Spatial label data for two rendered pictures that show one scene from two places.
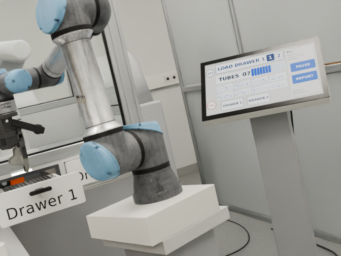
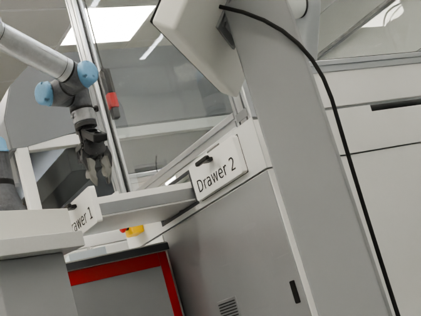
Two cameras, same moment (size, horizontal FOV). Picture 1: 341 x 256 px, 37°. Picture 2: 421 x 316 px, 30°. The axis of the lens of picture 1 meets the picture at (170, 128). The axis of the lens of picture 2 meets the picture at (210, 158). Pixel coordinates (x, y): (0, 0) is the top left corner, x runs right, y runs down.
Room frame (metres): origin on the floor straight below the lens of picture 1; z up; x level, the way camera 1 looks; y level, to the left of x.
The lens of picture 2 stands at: (1.81, -1.89, 0.41)
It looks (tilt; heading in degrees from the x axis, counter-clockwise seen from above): 13 degrees up; 83
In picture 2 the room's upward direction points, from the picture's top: 16 degrees counter-clockwise
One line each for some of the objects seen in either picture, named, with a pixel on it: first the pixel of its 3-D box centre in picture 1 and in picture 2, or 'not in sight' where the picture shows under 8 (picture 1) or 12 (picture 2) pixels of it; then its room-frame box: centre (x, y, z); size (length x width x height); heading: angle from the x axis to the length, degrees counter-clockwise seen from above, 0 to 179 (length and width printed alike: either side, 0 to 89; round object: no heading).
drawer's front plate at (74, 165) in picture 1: (101, 165); (216, 169); (2.09, 0.32, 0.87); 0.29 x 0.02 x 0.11; 114
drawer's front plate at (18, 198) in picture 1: (40, 198); (81, 216); (1.67, 0.48, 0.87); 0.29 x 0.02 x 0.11; 114
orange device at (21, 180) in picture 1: (11, 182); not in sight; (2.31, 0.77, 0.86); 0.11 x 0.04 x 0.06; 114
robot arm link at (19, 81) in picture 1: (19, 81); (57, 92); (1.69, 0.46, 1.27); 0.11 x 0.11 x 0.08; 46
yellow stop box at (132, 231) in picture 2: not in sight; (132, 225); (1.82, 0.90, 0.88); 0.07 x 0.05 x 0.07; 114
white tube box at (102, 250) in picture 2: not in sight; (86, 258); (1.64, 0.72, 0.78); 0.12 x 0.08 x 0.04; 14
